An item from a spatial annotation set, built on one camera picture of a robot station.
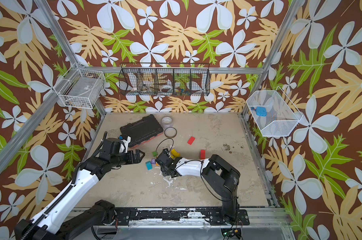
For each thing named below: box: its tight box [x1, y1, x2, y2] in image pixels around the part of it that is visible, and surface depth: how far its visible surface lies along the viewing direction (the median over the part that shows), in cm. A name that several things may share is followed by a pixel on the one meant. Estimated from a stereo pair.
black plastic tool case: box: [120, 114, 164, 149], surface depth 107 cm
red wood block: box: [200, 149, 206, 160], surface depth 100 cm
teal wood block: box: [145, 161, 153, 170], surface depth 93 cm
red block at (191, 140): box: [187, 136, 196, 145], surface depth 107 cm
